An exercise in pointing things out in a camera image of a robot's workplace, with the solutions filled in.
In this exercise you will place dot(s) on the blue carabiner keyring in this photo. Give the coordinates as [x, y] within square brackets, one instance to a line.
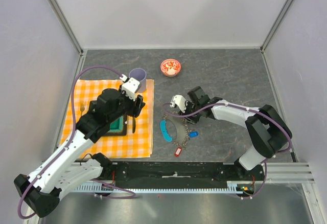
[164, 131]

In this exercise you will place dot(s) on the aluminium frame rail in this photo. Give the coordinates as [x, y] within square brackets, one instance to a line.
[288, 173]

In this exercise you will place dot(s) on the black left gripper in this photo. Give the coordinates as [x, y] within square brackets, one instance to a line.
[135, 109]

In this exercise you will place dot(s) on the aluminium corner post right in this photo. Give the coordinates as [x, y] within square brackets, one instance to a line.
[276, 24]

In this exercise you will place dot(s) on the gold knife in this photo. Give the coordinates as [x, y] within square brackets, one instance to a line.
[133, 124]

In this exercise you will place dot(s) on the aluminium corner post left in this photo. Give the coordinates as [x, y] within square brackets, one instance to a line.
[62, 19]

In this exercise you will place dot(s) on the gold fork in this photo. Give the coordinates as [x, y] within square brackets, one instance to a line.
[82, 107]

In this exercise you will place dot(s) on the teal square plate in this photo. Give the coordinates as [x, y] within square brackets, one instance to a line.
[118, 126]

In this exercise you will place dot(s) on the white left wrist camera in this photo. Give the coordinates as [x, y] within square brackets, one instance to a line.
[129, 87]

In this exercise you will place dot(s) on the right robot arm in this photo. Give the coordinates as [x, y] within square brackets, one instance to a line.
[268, 132]

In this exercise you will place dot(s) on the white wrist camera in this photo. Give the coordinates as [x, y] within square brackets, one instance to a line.
[179, 101]
[129, 87]

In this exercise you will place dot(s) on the aluminium corner post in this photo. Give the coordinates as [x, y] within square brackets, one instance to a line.
[62, 19]
[276, 24]

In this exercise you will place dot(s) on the red key tag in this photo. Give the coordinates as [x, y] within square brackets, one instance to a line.
[178, 151]

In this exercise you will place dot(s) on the red white patterned bowl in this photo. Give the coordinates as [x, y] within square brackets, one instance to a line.
[170, 67]

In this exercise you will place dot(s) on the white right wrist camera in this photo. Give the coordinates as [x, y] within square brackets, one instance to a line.
[179, 101]

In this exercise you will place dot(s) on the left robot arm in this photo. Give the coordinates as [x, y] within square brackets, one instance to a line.
[46, 186]

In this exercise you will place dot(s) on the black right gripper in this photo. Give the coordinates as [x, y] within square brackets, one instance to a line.
[193, 120]

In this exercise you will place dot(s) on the blue key tag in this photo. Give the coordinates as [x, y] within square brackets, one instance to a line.
[193, 134]

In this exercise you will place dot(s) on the orange checkered cloth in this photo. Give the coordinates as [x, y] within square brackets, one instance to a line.
[132, 145]

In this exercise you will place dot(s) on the purple plastic cup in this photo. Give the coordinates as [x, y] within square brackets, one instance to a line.
[140, 75]

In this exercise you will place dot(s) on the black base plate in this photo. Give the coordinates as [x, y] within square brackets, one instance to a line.
[170, 183]

